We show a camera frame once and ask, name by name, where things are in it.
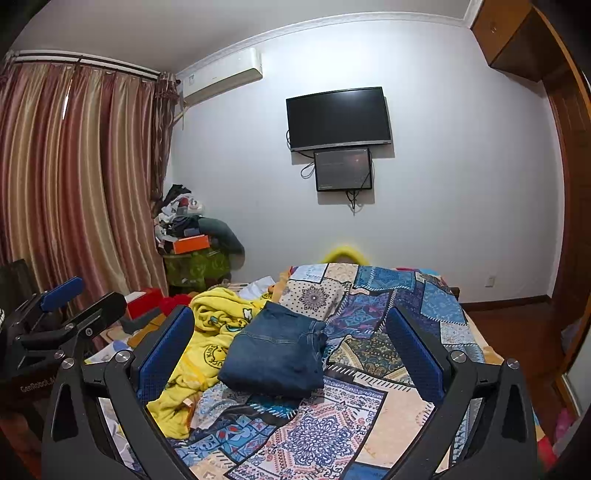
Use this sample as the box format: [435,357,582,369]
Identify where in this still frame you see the blue denim jacket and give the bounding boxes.
[218,302,328,399]

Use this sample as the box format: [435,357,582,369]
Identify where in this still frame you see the pile of clothes in corner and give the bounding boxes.
[154,184,204,243]

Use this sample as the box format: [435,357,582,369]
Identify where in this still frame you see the red plush toy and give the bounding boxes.
[125,288,191,322]

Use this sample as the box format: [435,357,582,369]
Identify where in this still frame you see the blue patchwork bed quilt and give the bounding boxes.
[165,263,490,479]

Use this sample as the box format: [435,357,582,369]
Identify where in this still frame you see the yellow cartoon blanket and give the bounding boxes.
[147,287,266,440]

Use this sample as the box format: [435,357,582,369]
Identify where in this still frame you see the orange shoe box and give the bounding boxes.
[173,234,211,255]

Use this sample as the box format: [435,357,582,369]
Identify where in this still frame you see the yellow round object behind bed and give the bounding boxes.
[322,245,369,266]

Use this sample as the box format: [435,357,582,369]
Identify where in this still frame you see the dark grey neck pillow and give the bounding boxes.
[198,217,245,255]

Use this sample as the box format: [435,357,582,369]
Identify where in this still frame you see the red gold striped curtain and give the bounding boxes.
[1,62,177,309]

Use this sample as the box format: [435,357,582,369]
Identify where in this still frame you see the brown wooden door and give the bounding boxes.
[540,8,591,393]

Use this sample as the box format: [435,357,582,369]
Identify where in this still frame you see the wooden overhead cabinet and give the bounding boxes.
[472,0,561,82]

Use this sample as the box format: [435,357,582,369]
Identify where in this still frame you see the white wall socket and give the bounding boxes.
[485,275,496,288]

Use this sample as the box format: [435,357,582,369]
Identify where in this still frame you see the small black wall monitor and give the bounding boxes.
[315,148,373,192]

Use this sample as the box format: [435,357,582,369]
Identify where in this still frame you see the black wall television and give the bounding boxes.
[286,87,392,151]

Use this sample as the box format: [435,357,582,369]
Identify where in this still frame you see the white wall air conditioner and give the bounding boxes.
[182,48,263,107]

